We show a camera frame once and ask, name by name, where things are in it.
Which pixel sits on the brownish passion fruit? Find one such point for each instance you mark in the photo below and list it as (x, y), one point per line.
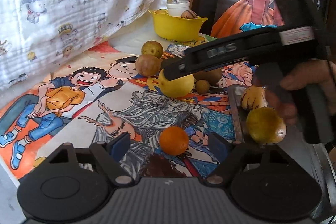
(147, 64)

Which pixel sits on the yellow-green mango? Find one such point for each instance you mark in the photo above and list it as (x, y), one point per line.
(265, 125)

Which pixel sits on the brown kiwi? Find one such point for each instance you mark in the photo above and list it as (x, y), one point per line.
(210, 78)

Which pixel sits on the white jar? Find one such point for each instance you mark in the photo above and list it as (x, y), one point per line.
(178, 7)

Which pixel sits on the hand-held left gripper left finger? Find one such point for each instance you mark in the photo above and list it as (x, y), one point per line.
(120, 145)

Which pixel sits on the small striped pepino melon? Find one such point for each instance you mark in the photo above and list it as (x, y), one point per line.
(189, 14)

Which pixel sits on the printed blanket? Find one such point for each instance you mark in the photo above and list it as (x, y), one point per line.
(65, 3)

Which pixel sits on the small orange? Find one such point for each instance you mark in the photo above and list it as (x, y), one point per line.
(173, 140)

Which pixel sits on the small brown longan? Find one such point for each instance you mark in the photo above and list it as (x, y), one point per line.
(202, 87)

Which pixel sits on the grey-haired figure cartoon drawing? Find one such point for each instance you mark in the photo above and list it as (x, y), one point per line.
(147, 111)

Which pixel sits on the cartoon drawing of boys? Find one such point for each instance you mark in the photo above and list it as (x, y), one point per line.
(63, 98)

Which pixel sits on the yellow lemon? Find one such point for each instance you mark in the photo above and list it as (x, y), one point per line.
(177, 87)

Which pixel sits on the yellowish passion fruit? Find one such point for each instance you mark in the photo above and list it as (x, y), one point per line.
(152, 48)

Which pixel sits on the large striped pepino melon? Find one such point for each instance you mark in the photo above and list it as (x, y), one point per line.
(253, 99)

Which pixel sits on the metal tray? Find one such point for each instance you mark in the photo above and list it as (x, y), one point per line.
(236, 113)

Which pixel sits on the pale yellow fruit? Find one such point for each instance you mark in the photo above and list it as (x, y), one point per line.
(161, 12)

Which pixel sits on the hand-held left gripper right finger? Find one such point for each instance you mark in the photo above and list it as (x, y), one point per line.
(217, 146)

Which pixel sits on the yellow bowl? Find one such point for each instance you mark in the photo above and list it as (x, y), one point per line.
(176, 28)

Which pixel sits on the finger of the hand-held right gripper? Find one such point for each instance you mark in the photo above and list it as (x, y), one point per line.
(223, 52)

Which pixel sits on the person's right hand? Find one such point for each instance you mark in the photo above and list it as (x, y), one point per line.
(309, 74)

